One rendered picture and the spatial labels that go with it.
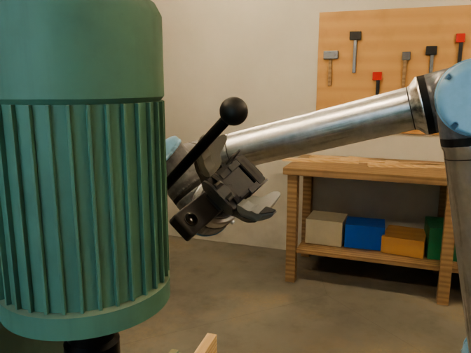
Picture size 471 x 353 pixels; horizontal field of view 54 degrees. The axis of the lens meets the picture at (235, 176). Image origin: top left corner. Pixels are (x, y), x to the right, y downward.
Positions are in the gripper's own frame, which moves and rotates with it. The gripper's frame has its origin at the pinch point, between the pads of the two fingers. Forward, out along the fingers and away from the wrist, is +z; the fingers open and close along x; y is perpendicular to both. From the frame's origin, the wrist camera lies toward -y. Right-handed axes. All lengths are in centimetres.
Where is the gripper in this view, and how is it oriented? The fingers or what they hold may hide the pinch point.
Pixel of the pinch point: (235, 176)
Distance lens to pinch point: 65.7
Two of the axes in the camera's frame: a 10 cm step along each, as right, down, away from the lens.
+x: 6.8, 7.3, -0.6
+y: 6.9, -6.3, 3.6
